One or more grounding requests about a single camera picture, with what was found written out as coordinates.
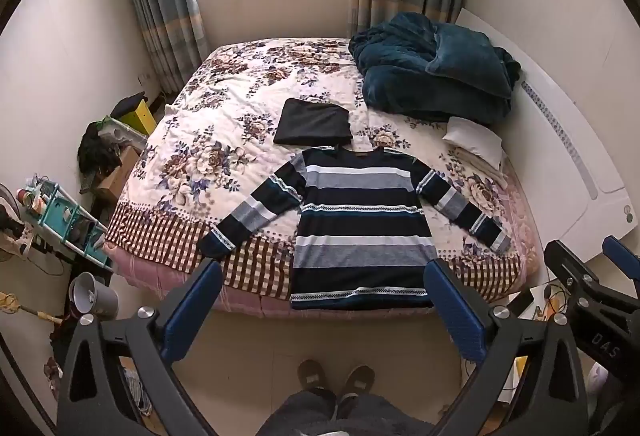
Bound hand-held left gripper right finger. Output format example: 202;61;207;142
422;259;589;436

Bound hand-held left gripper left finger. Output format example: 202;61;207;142
56;259;224;436

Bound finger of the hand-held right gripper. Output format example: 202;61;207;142
544;240;608;302
601;235;640;284

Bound striped knit sweater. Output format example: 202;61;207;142
197;145;512;312

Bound grey waste bin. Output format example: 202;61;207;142
68;272;120;319

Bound white headboard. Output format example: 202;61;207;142
452;8;640;263

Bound person's right shoe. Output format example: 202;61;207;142
337;365;376;419

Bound person's shoe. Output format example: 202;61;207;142
337;365;376;419
297;360;326;392

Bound person's left shoe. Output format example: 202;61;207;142
297;360;326;392

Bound teal storage rack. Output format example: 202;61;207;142
20;173;113;272

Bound cardboard box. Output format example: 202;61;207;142
95;146;142;202

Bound white pillow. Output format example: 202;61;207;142
442;116;506;171

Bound black bag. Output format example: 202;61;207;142
77;121;123;178

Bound bed with floral checked bedspread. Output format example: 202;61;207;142
104;36;543;317

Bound yellow box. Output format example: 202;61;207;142
120;99;157;137

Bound black hat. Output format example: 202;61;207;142
111;92;147;119

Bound black folded cloth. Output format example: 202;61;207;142
274;98;353;148

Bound dark teal fleece blanket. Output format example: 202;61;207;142
348;12;522;126

